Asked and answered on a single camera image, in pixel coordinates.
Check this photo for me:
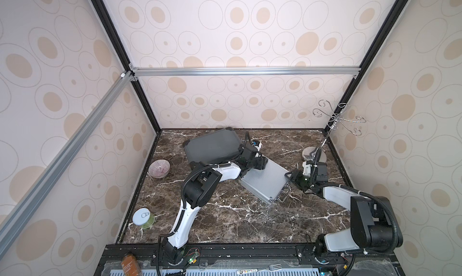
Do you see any diagonal aluminium rail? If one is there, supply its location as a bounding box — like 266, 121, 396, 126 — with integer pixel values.
1, 70, 134, 257

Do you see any horizontal aluminium rail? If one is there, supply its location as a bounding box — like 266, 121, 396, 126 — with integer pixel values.
133, 66, 361, 76

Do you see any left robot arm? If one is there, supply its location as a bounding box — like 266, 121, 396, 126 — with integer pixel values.
158, 141, 268, 265

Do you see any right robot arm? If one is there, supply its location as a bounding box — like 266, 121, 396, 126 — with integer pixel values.
285, 161, 404, 256

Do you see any green tin can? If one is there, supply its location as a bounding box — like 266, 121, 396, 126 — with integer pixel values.
132, 207, 155, 229

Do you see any brown bottle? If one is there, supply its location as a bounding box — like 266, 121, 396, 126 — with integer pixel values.
121, 253, 142, 276

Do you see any silver fork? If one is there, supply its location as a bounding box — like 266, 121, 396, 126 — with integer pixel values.
237, 264, 282, 276

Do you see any dark grey poker case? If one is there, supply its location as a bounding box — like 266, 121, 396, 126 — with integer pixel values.
182, 129, 243, 164

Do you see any silver aluminium poker case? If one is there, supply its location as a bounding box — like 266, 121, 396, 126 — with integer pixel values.
239, 159, 289, 205

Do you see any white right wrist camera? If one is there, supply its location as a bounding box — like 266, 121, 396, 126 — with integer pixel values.
302, 161, 313, 177

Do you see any pink patterned bowl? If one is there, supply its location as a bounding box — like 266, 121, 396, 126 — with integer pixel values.
148, 159, 170, 179

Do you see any chrome hook stand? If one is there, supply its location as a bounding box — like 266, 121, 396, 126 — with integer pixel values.
303, 99, 367, 162

